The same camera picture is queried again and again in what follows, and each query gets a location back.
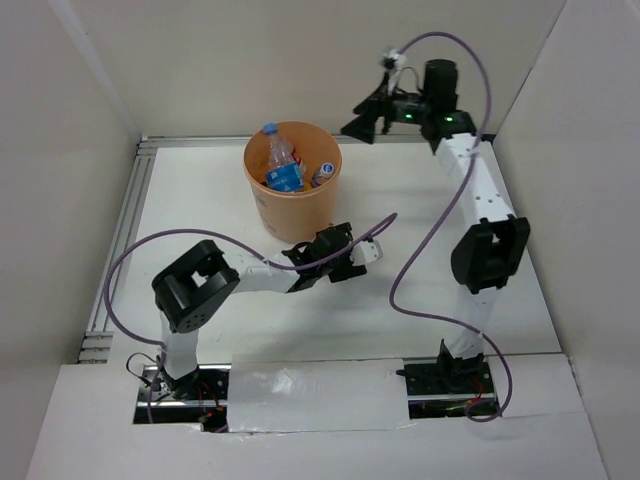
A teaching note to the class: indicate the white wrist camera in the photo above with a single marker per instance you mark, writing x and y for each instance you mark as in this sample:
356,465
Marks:
392,59
366,252

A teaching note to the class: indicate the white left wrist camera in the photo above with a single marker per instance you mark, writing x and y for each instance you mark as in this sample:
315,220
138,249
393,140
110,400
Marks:
366,252

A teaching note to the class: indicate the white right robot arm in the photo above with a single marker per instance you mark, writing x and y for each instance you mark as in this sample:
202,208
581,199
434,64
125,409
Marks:
491,249

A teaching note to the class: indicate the orange drink bottle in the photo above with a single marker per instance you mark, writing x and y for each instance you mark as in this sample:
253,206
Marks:
322,174

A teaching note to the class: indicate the red label clear bottle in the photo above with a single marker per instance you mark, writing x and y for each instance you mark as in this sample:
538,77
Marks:
301,165

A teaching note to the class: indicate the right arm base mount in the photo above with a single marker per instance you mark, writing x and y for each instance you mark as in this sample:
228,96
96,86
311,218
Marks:
449,387

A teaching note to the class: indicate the blue label clear bottle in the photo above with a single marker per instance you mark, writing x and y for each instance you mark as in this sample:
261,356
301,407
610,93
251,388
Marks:
283,174

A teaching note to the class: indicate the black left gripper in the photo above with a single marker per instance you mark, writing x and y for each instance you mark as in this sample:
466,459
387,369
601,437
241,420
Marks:
346,269

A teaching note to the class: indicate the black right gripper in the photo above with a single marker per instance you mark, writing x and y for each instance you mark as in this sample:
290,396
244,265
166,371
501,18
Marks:
363,127

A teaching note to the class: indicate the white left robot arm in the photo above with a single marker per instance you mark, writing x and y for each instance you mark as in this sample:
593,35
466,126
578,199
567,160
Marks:
192,289

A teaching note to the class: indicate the orange plastic bin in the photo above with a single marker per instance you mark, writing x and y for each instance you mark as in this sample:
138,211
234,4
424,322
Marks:
295,217

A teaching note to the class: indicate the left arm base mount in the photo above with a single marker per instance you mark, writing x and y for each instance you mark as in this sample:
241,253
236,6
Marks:
198,398

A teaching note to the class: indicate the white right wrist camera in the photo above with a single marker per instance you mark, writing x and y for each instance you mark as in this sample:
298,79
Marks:
392,59

